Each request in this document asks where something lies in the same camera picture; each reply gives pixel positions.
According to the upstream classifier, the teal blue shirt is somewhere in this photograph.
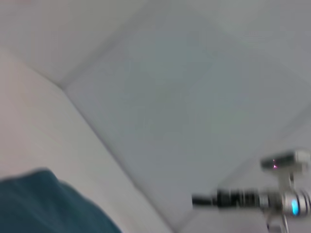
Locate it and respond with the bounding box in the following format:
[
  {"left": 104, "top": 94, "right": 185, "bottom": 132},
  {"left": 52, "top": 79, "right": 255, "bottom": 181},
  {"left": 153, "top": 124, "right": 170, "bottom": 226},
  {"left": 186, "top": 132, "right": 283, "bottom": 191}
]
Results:
[{"left": 0, "top": 167, "right": 122, "bottom": 233}]

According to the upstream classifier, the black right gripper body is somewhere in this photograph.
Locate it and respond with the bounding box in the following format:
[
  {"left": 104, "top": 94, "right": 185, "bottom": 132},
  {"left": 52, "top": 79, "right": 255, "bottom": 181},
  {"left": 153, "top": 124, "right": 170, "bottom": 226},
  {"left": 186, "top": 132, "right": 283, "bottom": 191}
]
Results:
[{"left": 215, "top": 187, "right": 261, "bottom": 210}]

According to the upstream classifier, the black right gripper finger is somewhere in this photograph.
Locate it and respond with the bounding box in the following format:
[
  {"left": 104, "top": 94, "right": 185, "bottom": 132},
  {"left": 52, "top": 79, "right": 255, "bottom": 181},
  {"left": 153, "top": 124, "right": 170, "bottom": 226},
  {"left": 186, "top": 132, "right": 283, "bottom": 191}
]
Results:
[{"left": 191, "top": 192, "right": 218, "bottom": 207}]

